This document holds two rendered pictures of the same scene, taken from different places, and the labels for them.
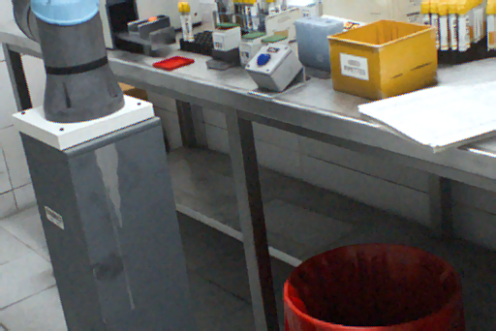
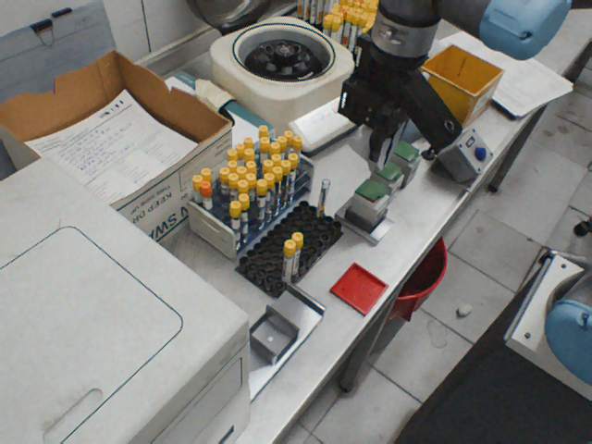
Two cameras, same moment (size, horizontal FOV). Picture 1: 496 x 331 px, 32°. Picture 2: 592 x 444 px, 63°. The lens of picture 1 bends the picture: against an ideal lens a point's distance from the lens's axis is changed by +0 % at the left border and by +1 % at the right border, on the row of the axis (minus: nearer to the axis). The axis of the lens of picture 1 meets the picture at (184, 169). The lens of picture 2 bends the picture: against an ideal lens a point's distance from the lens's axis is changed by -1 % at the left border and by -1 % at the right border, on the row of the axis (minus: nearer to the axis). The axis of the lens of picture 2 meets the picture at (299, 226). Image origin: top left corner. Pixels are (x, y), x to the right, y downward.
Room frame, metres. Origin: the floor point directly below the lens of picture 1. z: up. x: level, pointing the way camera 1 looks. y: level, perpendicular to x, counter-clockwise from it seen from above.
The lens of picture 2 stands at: (2.13, 0.30, 1.53)
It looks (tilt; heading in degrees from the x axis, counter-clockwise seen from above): 52 degrees down; 243
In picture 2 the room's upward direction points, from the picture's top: 8 degrees clockwise
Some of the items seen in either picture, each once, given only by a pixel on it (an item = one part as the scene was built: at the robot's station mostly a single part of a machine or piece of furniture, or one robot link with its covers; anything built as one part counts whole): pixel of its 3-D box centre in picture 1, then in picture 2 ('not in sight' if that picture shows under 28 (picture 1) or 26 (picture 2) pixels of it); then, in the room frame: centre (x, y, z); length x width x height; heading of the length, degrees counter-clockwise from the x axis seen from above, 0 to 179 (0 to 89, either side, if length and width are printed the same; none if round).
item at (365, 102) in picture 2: not in sight; (384, 83); (1.80, -0.16, 1.15); 0.09 x 0.08 x 0.12; 121
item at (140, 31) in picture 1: (139, 31); (259, 350); (2.03, 0.05, 0.92); 0.21 x 0.07 x 0.05; 31
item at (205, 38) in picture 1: (211, 25); (293, 229); (1.92, -0.12, 0.93); 0.17 x 0.09 x 0.11; 32
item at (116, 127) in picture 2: not in sight; (120, 152); (2.15, -0.34, 0.95); 0.29 x 0.25 x 0.15; 121
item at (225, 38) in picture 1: (228, 43); (368, 205); (1.78, -0.14, 0.92); 0.05 x 0.04 x 0.06; 121
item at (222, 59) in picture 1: (229, 54); (365, 215); (1.78, -0.14, 0.89); 0.09 x 0.05 x 0.04; 121
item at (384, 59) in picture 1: (383, 59); (454, 88); (1.46, -0.38, 0.93); 0.13 x 0.13 x 0.10; 27
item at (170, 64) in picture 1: (173, 63); (359, 288); (1.85, -0.02, 0.88); 0.07 x 0.07 x 0.01; 31
